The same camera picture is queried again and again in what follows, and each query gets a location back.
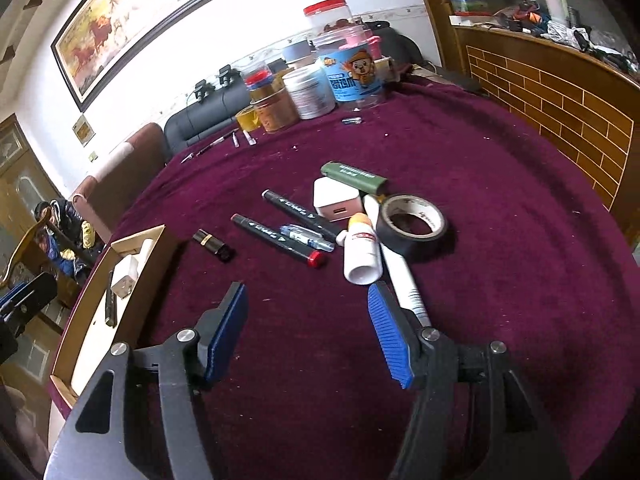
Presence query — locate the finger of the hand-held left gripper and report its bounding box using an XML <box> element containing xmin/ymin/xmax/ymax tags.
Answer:
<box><xmin>0</xmin><ymin>272</ymin><xmax>59</xmax><ymax>339</ymax></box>

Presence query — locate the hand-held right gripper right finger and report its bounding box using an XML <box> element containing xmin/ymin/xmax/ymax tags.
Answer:
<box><xmin>367</xmin><ymin>281</ymin><xmax>571</xmax><ymax>480</ymax></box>

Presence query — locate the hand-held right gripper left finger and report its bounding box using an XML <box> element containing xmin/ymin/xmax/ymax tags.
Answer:
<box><xmin>44</xmin><ymin>281</ymin><xmax>249</xmax><ymax>480</ymax></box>

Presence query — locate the shallow cardboard box tray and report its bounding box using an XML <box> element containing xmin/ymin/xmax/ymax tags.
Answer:
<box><xmin>50</xmin><ymin>225</ymin><xmax>180</xmax><ymax>406</ymax></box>

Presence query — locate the white bottle with orange cap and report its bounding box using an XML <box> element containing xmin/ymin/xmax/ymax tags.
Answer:
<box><xmin>336</xmin><ymin>213</ymin><xmax>384</xmax><ymax>286</ymax></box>

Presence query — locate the black lipstick tube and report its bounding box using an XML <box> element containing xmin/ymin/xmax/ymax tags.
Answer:
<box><xmin>192</xmin><ymin>228</ymin><xmax>235</xmax><ymax>264</ymax></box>

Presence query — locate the black marker with red cap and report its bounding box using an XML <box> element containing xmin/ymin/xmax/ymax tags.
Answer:
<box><xmin>231</xmin><ymin>213</ymin><xmax>327</xmax><ymax>269</ymax></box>

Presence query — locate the small silver blue battery tube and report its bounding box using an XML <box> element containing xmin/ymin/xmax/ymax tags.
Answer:
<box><xmin>279</xmin><ymin>224</ymin><xmax>335</xmax><ymax>252</ymax></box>

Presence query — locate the white pink charger cube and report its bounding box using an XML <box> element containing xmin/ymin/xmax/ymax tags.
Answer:
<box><xmin>313</xmin><ymin>177</ymin><xmax>362</xmax><ymax>224</ymax></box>

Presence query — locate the olive green lighter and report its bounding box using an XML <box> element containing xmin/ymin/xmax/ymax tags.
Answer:
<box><xmin>320</xmin><ymin>160</ymin><xmax>389</xmax><ymax>195</ymax></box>

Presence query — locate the wooden chair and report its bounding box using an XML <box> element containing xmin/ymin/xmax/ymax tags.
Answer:
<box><xmin>0</xmin><ymin>209</ymin><xmax>96</xmax><ymax>311</ymax></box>

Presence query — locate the white marker pen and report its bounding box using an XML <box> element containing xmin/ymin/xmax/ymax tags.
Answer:
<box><xmin>362</xmin><ymin>194</ymin><xmax>432</xmax><ymax>329</ymax></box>

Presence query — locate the slim black pen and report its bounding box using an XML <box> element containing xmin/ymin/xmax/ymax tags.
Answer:
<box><xmin>104</xmin><ymin>270</ymin><xmax>118</xmax><ymax>329</ymax></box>

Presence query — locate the white charger plug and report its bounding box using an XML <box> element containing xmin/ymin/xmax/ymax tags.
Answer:
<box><xmin>110</xmin><ymin>255</ymin><xmax>139</xmax><ymax>301</ymax></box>

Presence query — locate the black tape roll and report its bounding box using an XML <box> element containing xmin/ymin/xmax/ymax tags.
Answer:
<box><xmin>375</xmin><ymin>193</ymin><xmax>448</xmax><ymax>262</ymax></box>

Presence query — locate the purple tablecloth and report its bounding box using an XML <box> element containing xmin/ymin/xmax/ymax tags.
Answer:
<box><xmin>47</xmin><ymin>76</ymin><xmax>640</xmax><ymax>480</ymax></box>

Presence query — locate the wooden glass door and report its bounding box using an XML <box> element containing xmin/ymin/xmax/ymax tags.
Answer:
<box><xmin>0</xmin><ymin>114</ymin><xmax>68</xmax><ymax>261</ymax></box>

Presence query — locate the brown upholstered chair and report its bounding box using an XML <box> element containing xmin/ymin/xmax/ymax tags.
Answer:
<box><xmin>70</xmin><ymin>122</ymin><xmax>169</xmax><ymax>246</ymax></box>

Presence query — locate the black pen on tablecloth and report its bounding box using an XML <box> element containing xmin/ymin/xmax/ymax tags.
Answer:
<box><xmin>194</xmin><ymin>130</ymin><xmax>239</xmax><ymax>157</ymax></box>

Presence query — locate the black leather sofa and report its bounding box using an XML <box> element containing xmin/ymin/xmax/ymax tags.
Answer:
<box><xmin>163</xmin><ymin>84</ymin><xmax>252</xmax><ymax>159</ymax></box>

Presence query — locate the yellow tape roll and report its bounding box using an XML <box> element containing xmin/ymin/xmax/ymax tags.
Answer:
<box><xmin>235</xmin><ymin>105</ymin><xmax>261</xmax><ymax>132</ymax></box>

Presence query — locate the brown labelled can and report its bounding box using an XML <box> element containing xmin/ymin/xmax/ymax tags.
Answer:
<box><xmin>249</xmin><ymin>85</ymin><xmax>301</xmax><ymax>134</ymax></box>

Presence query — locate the white plastic tub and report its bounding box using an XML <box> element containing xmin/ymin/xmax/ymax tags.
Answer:
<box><xmin>283</xmin><ymin>65</ymin><xmax>336</xmax><ymax>120</ymax></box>

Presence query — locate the small jar with red lid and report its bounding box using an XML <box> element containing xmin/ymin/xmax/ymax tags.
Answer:
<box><xmin>242</xmin><ymin>62</ymin><xmax>275</xmax><ymax>92</ymax></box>

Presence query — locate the clear jar with blue label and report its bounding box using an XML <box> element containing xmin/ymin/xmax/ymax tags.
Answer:
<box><xmin>313</xmin><ymin>26</ymin><xmax>387</xmax><ymax>112</ymax></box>

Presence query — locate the jar with grey lid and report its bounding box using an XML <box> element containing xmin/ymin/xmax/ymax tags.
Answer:
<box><xmin>281</xmin><ymin>40</ymin><xmax>314</xmax><ymax>69</ymax></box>

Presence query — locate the wooden brick-pattern counter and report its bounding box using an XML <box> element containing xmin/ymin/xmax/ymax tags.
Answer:
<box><xmin>407</xmin><ymin>0</ymin><xmax>640</xmax><ymax>248</ymax></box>

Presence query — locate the framed horse painting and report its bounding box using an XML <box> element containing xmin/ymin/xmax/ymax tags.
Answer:
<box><xmin>50</xmin><ymin>0</ymin><xmax>242</xmax><ymax>113</ymax></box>

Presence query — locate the black bag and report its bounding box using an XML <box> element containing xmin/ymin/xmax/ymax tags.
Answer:
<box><xmin>362</xmin><ymin>19</ymin><xmax>424</xmax><ymax>70</ymax></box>

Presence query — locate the pink lidded container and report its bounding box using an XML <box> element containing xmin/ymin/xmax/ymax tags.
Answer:
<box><xmin>345</xmin><ymin>24</ymin><xmax>384</xmax><ymax>60</ymax></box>

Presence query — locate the clear jar with red lid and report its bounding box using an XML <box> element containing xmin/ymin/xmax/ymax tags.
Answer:
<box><xmin>303</xmin><ymin>0</ymin><xmax>356</xmax><ymax>43</ymax></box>

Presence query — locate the small gold wall plaque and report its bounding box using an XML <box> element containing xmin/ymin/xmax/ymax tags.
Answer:
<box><xmin>72</xmin><ymin>113</ymin><xmax>96</xmax><ymax>147</ymax></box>

